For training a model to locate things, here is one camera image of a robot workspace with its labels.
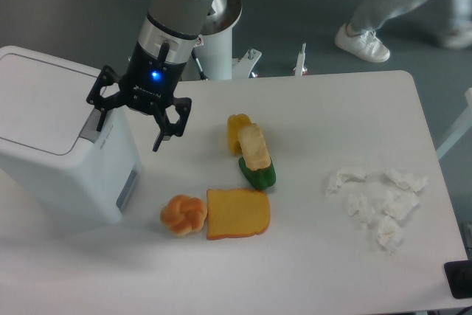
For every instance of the green toy bell pepper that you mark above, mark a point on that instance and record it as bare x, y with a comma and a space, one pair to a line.
260, 179

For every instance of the crumpled white tissue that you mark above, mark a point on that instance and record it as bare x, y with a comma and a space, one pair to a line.
398, 205
358, 204
407, 181
342, 175
389, 235

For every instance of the toy toast slice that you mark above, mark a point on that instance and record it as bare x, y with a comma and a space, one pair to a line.
236, 213

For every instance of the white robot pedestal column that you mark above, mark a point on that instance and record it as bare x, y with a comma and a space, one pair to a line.
213, 53

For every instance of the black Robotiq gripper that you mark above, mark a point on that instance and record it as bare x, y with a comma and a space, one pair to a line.
147, 86

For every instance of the crumpled white tissue top right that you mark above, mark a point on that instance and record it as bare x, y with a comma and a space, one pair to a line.
407, 181

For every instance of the black device at edge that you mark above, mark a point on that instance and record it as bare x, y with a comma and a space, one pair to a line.
458, 274

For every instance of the crumpled white tissue middle left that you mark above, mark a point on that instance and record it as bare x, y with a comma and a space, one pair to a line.
358, 204

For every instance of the crumpled white tissue bottom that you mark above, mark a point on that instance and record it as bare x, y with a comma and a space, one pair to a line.
389, 235

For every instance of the white push-button trash can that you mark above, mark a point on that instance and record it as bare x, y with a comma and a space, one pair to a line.
56, 145

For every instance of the white frame leg right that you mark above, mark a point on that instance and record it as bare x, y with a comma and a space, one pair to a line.
457, 130

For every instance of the crumpled white tissue middle right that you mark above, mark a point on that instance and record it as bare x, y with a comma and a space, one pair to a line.
398, 205

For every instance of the beige toy bread loaf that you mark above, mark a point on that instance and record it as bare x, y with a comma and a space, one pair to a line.
254, 148

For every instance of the yellow toy bell pepper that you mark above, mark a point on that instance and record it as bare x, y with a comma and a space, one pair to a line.
234, 123

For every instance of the knotted toy bread roll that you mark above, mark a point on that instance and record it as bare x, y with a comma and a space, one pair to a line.
184, 215

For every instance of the person legs white sneaker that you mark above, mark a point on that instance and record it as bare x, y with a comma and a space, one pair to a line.
358, 36

